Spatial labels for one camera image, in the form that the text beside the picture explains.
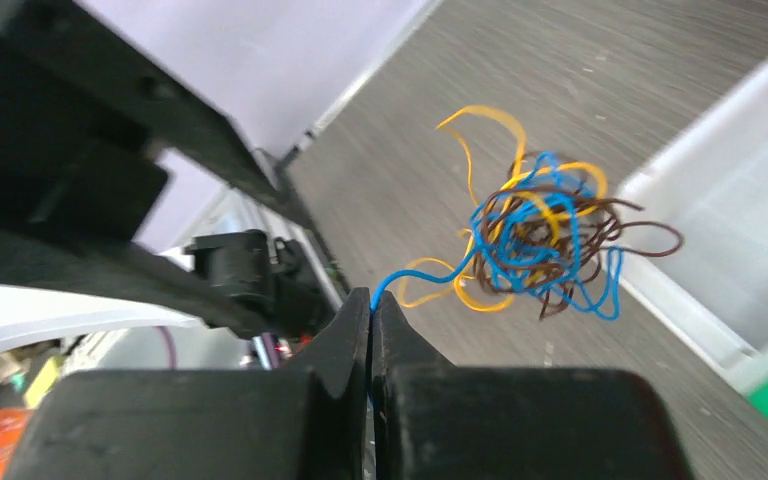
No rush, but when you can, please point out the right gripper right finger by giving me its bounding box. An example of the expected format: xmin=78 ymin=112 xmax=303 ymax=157
xmin=371 ymin=293 xmax=694 ymax=479

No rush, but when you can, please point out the white plastic bin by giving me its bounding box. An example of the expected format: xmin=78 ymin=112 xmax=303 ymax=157
xmin=618 ymin=58 xmax=768 ymax=395

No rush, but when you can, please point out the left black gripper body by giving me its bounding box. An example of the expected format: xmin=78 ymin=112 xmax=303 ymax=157
xmin=0 ymin=1 xmax=318 ymax=338

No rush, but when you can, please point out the yellow cable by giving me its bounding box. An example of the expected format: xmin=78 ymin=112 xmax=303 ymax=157
xmin=395 ymin=104 xmax=611 ymax=314

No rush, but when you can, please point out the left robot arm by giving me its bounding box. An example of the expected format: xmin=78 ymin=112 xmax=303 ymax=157
xmin=0 ymin=1 xmax=311 ymax=353

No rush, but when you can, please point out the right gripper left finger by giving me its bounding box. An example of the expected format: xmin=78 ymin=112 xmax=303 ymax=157
xmin=6 ymin=288 xmax=370 ymax=480

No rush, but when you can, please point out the brown tangled cable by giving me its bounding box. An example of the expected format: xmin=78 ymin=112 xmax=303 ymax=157
xmin=470 ymin=150 xmax=685 ymax=321

